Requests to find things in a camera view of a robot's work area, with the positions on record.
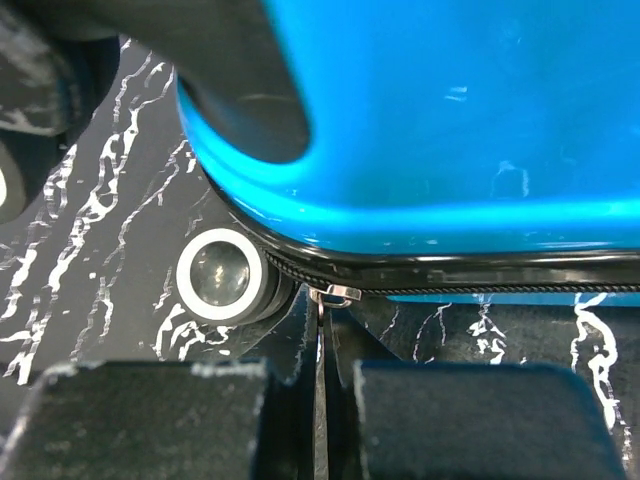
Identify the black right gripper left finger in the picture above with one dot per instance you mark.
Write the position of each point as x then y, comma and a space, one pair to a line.
247, 416

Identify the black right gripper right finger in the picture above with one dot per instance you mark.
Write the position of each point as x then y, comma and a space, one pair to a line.
478, 391

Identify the blue suitcase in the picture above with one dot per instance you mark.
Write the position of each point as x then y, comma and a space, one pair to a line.
414, 150

